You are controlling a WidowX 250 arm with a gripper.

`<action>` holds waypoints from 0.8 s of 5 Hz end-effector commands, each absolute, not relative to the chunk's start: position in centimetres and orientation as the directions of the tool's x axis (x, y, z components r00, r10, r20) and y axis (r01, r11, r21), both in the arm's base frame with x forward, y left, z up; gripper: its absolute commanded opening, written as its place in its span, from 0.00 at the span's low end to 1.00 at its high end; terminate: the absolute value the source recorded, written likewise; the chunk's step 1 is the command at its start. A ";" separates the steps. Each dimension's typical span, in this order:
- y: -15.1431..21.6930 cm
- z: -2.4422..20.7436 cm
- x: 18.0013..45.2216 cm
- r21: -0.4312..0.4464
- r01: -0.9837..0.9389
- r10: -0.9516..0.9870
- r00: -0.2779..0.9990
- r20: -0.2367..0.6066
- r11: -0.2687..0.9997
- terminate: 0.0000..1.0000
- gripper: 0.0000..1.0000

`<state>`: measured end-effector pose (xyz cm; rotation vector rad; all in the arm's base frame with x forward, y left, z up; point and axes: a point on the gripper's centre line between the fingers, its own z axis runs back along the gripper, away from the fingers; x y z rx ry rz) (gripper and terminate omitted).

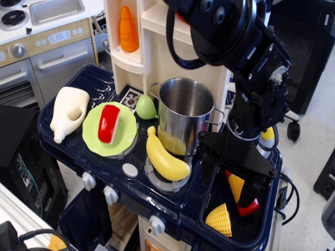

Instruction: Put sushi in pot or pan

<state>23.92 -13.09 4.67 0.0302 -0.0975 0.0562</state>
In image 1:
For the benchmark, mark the white rolling stand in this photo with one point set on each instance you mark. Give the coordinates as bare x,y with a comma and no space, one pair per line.
293,128

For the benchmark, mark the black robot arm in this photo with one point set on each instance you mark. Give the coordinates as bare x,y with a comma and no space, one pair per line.
233,34

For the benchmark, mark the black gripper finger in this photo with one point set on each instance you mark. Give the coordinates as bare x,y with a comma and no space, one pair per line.
208,169
255,185

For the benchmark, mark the red white toy sushi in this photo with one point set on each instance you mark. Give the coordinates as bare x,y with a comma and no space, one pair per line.
108,123

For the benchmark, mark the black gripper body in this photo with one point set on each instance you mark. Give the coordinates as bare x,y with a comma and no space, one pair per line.
236,155

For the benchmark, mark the orange toy carrot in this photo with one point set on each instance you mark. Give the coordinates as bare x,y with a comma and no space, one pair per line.
128,35

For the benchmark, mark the cream toy kitchen shelf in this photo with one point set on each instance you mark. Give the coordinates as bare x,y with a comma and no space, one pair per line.
152,62

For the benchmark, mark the yellow toy banana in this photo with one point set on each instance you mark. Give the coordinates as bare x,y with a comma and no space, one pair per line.
168,166

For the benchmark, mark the green toy pear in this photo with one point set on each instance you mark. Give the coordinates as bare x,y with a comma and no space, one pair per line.
145,108

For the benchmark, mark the grey round stove button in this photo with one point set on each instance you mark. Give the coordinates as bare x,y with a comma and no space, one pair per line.
130,170

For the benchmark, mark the grey stove knob right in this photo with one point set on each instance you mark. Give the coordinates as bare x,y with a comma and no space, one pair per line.
157,225

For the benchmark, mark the grey yellow toy faucet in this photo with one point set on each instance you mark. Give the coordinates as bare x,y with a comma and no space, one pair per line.
266,142

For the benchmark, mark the yellow toy corn piece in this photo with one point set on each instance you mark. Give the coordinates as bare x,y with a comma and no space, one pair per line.
219,220

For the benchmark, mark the red yellow toy bottle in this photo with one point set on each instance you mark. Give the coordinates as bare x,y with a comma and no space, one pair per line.
236,185

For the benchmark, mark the grey stove knob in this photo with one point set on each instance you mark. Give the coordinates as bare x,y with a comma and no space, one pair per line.
88,181
157,225
111,195

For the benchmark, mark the cream toy jug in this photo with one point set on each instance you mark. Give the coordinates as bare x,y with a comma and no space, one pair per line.
69,111

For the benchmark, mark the black cabinet with screen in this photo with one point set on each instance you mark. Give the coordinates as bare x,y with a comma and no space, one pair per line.
306,29

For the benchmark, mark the grey wooden toy kitchen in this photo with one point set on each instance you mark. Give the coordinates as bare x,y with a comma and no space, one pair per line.
43,44

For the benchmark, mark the grey stove knob left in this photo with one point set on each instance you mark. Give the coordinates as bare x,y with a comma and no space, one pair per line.
88,181

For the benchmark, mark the green toy plate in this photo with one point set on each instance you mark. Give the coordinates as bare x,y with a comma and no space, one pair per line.
125,136

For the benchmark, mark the navy toy kitchen stove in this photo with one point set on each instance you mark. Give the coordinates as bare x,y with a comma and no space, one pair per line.
184,212

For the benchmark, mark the black computer tower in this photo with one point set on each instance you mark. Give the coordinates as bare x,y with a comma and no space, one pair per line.
30,173

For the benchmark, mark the grey stove knob middle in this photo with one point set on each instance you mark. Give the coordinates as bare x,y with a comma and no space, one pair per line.
111,195

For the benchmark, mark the steel pot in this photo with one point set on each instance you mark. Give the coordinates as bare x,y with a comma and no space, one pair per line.
186,108

